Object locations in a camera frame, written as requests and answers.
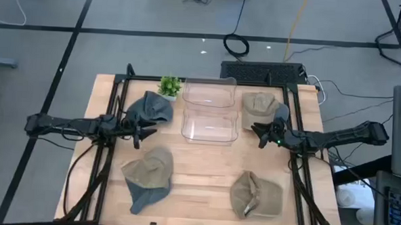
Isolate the tan baseball cap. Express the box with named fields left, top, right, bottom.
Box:
left=228, top=169, right=285, bottom=222
left=120, top=144, right=175, bottom=190
left=240, top=91, right=283, bottom=132

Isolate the black aluminium rig frame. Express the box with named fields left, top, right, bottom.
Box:
left=60, top=60, right=351, bottom=225

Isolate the grey metal bar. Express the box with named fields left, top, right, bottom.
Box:
left=0, top=56, right=19, bottom=69

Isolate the yellow cable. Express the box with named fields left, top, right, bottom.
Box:
left=282, top=0, right=310, bottom=63

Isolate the white paper roll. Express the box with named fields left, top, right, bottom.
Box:
left=335, top=188, right=356, bottom=208
left=355, top=207, right=375, bottom=225

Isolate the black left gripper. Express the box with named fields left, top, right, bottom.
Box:
left=116, top=117, right=159, bottom=150

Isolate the white plastic bag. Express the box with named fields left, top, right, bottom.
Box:
left=331, top=165, right=378, bottom=211

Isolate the black beam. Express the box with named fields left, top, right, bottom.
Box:
left=331, top=152, right=393, bottom=188

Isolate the white power cable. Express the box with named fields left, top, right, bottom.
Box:
left=305, top=75, right=328, bottom=106

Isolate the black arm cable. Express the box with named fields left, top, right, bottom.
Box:
left=62, top=140, right=97, bottom=218

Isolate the thin black floor cable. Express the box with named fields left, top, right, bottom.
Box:
left=322, top=101, right=394, bottom=127
left=311, top=79, right=395, bottom=100

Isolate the clear plastic bin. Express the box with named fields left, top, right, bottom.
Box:
left=180, top=75, right=241, bottom=147

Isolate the black power cable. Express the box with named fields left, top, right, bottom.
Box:
left=222, top=0, right=253, bottom=58

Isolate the small potted green plant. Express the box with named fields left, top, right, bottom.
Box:
left=156, top=75, right=183, bottom=102

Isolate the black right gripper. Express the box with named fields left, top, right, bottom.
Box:
left=250, top=117, right=293, bottom=151

